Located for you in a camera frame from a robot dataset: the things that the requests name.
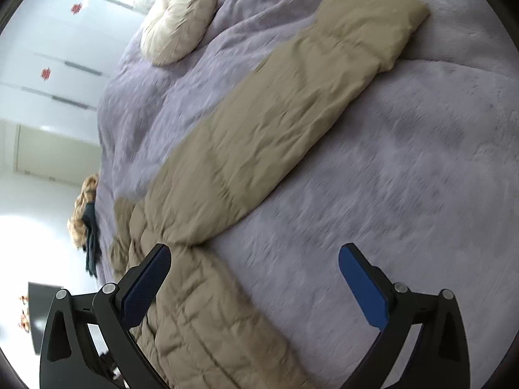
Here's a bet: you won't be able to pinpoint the lavender fleece blanket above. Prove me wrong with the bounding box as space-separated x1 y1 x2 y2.
95 0 519 389

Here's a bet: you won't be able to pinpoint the beige puffer jacket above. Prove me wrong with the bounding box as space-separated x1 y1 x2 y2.
110 0 430 389

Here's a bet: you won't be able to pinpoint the round cream pleated pillow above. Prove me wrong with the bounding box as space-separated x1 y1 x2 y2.
140 0 222 66

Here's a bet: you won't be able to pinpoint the white wardrobe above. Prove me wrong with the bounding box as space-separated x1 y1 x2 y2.
0 0 175 147

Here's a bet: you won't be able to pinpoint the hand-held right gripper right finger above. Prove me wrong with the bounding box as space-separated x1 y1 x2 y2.
339 243 471 389

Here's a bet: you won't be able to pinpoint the dark green cloth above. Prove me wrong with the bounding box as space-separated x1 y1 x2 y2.
83 202 103 278

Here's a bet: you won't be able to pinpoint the small orange ornaments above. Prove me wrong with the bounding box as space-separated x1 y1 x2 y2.
17 295 31 332

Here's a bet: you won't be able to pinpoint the brown furry cloth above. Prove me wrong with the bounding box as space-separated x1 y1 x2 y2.
67 173 100 249

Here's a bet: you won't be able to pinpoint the white door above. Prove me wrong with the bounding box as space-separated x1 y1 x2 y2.
13 124 101 188

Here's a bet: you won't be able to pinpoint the black box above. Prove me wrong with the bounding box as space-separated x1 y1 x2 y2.
27 281 66 356

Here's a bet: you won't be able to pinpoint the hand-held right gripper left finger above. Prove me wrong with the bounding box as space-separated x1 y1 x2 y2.
38 243 173 389

